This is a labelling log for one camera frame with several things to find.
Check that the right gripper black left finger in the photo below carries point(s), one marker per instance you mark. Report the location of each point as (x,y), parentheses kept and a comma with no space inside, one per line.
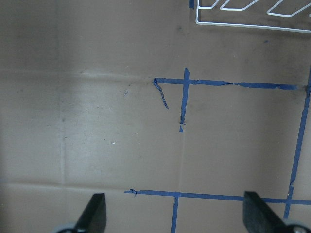
(93,218)

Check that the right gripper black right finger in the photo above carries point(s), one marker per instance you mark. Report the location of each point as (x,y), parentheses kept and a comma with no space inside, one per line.
(258,217)

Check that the white wire cup rack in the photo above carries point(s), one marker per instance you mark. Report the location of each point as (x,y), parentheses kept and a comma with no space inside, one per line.
(278,15)

